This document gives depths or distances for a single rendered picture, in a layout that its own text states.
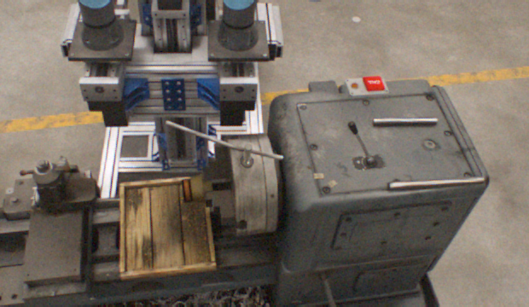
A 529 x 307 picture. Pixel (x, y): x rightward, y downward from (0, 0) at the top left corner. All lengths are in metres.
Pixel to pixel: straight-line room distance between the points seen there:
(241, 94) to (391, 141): 0.61
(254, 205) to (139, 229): 0.47
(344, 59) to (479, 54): 1.00
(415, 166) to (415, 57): 2.43
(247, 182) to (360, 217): 0.35
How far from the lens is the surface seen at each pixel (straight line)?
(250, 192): 1.57
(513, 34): 4.57
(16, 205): 2.01
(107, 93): 2.04
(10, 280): 1.87
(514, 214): 3.36
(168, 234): 1.86
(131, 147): 2.98
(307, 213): 1.52
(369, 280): 2.03
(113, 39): 2.07
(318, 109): 1.72
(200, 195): 1.68
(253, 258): 1.83
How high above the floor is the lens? 2.48
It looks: 51 degrees down
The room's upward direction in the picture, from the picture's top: 6 degrees clockwise
